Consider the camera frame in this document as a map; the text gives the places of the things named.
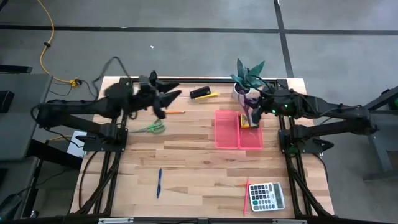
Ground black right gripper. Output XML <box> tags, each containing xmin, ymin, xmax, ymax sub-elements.
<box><xmin>238</xmin><ymin>89</ymin><xmax>285</xmax><ymax>128</ymax></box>

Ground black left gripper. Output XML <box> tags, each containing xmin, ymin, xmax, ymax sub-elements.
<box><xmin>134</xmin><ymin>70</ymin><xmax>182</xmax><ymax>120</ymax></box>

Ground yellow crayon box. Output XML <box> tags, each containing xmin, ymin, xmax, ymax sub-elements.
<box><xmin>239</xmin><ymin>114</ymin><xmax>259</xmax><ymax>129</ymax></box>

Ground pink translucent pencil case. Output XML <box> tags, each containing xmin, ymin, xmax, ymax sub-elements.
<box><xmin>213</xmin><ymin>109</ymin><xmax>264</xmax><ymax>151</ymax></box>

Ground green handled scissors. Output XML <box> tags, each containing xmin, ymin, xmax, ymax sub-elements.
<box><xmin>129</xmin><ymin>119</ymin><xmax>167</xmax><ymax>135</ymax></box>

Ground blue pen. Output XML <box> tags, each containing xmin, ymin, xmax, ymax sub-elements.
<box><xmin>156</xmin><ymin>167</ymin><xmax>163</xmax><ymax>199</ymax></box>

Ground snake plant in white pot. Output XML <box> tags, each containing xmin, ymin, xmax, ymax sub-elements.
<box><xmin>229</xmin><ymin>58</ymin><xmax>266</xmax><ymax>102</ymax></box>

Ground black stapler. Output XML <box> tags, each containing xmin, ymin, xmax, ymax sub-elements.
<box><xmin>190</xmin><ymin>86</ymin><xmax>211</xmax><ymax>100</ymax></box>

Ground yellow highlighter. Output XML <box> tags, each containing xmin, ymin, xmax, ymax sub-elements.
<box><xmin>194</xmin><ymin>92</ymin><xmax>220</xmax><ymax>101</ymax></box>

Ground white desk calculator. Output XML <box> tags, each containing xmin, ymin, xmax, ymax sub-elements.
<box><xmin>248</xmin><ymin>182</ymin><xmax>285</xmax><ymax>213</ymax></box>

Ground pink pen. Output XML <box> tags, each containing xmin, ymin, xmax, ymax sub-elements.
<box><xmin>243</xmin><ymin>179</ymin><xmax>251</xmax><ymax>215</ymax></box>

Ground white paper sheet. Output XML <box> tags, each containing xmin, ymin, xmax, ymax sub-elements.
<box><xmin>67</xmin><ymin>130</ymin><xmax>88</xmax><ymax>158</ymax></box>

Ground grey metal stand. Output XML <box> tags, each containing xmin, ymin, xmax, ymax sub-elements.
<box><xmin>362</xmin><ymin>85</ymin><xmax>398</xmax><ymax>182</ymax></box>

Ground grey desk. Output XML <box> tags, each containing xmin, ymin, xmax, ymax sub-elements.
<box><xmin>0</xmin><ymin>73</ymin><xmax>53</xmax><ymax>161</ymax></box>

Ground black box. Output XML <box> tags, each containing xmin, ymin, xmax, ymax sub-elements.
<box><xmin>0</xmin><ymin>90</ymin><xmax>15</xmax><ymax>114</ymax></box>

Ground black computer mouse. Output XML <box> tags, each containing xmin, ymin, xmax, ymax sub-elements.
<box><xmin>0</xmin><ymin>192</ymin><xmax>23</xmax><ymax>221</ymax></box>

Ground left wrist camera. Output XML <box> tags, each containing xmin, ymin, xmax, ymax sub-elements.
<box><xmin>139</xmin><ymin>74</ymin><xmax>152</xmax><ymax>91</ymax></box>

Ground black aluminium table frame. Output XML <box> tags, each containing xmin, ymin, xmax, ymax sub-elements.
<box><xmin>70</xmin><ymin>77</ymin><xmax>335</xmax><ymax>220</ymax></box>

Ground black cable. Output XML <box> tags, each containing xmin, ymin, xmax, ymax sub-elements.
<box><xmin>89</xmin><ymin>55</ymin><xmax>133</xmax><ymax>100</ymax></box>

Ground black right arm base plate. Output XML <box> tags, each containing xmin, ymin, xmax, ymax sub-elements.
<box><xmin>278</xmin><ymin>129</ymin><xmax>335</xmax><ymax>155</ymax></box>

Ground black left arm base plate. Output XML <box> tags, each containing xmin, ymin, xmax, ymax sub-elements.
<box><xmin>83</xmin><ymin>129</ymin><xmax>129</xmax><ymax>152</ymax></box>

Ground yellow extension cable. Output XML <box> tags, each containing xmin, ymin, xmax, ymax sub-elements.
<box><xmin>37</xmin><ymin>0</ymin><xmax>82</xmax><ymax>88</ymax></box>

